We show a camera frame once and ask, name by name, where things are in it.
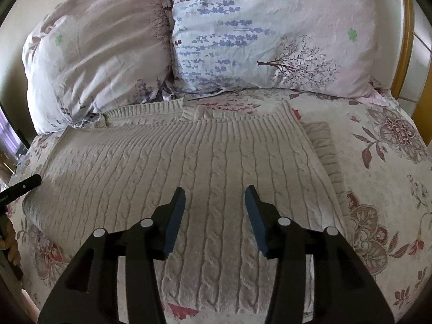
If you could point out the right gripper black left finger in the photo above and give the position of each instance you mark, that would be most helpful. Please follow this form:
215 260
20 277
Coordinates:
87 292

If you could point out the pink floral pillow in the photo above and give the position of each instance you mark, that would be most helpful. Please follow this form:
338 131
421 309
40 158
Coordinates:
91 56

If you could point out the white lavender-print pillow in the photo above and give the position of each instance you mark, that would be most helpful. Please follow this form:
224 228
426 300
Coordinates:
322 46

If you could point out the visible finger of the left gripper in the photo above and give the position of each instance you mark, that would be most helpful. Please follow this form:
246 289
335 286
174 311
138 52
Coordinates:
21 188

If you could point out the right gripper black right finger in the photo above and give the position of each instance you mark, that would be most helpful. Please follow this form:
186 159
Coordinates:
344 291

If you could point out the floral bed sheet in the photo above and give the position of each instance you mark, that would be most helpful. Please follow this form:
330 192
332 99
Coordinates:
376 161

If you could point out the wooden headboard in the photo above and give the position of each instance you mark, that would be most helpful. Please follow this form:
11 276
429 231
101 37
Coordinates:
412 81

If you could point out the person's left hand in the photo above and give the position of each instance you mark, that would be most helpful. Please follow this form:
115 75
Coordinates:
10 244

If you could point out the beige cable-knit sweater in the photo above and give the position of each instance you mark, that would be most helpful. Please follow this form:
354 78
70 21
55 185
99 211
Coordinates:
115 173

